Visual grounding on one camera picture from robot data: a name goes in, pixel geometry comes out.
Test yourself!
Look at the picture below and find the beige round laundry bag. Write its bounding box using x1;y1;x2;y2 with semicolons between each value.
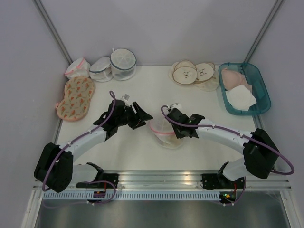
194;63;219;92
168;60;197;85

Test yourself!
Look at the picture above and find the white pink-zip mesh laundry bag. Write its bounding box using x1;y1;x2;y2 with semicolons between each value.
149;117;183;149

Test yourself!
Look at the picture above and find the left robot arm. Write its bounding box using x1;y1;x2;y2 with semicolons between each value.
34;99;153;193

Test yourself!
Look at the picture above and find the pink bra in basket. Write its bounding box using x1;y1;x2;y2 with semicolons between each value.
221;68;252;92

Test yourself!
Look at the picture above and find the aluminium frame post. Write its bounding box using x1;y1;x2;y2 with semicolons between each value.
32;0;73;64
243;0;285;62

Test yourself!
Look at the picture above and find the aluminium mounting rail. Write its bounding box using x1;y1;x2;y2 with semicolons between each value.
32;170;292;190

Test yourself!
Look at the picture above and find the floral beige bra pouch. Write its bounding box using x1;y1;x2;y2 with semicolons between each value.
56;76;95;122

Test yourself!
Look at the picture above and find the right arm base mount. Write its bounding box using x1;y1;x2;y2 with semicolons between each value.
200;173;245;190

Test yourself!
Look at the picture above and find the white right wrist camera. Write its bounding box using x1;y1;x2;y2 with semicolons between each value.
169;103;182;110

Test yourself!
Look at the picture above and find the teal plastic basket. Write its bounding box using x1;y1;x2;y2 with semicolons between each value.
218;62;271;115

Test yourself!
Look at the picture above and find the beige round laundry bag front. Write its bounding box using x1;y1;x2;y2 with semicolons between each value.
168;60;197;85

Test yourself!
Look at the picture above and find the right aluminium frame post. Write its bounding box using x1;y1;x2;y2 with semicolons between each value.
243;0;285;62

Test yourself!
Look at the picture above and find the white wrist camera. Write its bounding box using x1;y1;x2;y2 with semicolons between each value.
169;103;182;110
121;94;130;103

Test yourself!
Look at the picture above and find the white blue-trim tall laundry bag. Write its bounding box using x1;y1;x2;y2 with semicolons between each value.
110;48;137;81

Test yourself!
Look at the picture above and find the white bra in basket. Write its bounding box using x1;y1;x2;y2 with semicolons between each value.
226;85;257;111

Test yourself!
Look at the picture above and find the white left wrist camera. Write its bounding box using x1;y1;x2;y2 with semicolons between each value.
121;94;130;103

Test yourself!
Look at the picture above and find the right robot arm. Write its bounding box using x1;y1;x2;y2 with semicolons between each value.
166;108;278;188

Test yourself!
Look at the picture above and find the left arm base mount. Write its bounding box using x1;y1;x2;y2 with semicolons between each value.
76;173;119;189

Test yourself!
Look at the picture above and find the beige round laundry bag rear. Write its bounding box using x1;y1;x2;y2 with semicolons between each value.
194;63;219;92

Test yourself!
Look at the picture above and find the white slotted cable duct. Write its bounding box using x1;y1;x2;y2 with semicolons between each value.
43;190;220;201

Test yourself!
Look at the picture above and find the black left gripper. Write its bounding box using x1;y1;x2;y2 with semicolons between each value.
116;102;152;130

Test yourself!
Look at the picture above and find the white pink-trim corner laundry bag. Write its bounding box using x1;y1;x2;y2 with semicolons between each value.
64;57;91;79

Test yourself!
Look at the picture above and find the white blue-trim flat laundry bag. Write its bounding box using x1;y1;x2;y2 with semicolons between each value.
89;57;113;82

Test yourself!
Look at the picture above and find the left aluminium frame post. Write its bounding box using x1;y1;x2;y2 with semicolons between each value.
32;0;73;64

